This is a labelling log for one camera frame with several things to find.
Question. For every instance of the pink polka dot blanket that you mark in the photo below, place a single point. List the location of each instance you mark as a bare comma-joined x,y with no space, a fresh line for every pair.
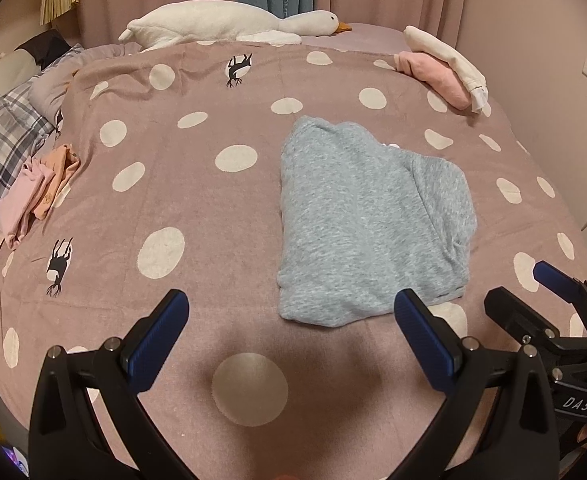
213,210

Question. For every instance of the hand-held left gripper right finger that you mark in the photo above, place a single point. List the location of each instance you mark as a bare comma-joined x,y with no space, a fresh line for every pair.
423,345

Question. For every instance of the folded white garment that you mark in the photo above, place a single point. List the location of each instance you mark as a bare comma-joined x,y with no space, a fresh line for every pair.
448,55

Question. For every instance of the grey pillow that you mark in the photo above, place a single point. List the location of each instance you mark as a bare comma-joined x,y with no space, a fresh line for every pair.
3,72

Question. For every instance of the grey sweatshirt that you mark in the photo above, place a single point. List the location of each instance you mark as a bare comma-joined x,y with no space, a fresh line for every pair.
363,220

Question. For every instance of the light pink folded clothes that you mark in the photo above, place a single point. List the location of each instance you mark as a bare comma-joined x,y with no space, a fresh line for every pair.
18,200

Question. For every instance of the person's right hand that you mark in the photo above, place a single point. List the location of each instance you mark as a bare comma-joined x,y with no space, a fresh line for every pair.
586,430

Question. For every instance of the orange folded clothes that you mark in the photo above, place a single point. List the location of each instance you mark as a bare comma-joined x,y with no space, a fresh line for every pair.
58,165

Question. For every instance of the folded pink garment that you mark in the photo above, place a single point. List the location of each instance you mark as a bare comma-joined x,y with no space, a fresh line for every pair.
433,75

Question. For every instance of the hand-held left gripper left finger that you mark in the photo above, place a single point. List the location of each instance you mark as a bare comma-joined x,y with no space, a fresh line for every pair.
158,345

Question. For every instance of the white goose plush toy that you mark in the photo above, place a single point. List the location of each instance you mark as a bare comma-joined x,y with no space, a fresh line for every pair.
198,22

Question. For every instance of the dark cloth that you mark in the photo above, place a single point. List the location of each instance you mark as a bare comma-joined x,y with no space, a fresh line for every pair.
48,45

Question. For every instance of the plaid cloth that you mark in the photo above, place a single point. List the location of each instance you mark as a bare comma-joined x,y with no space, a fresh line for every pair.
3,130

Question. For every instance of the lilac quilt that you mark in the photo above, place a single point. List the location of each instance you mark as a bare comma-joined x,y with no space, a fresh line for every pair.
48,87

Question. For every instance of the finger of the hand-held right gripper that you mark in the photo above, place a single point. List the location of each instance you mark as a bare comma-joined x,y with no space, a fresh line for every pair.
513,310
556,277

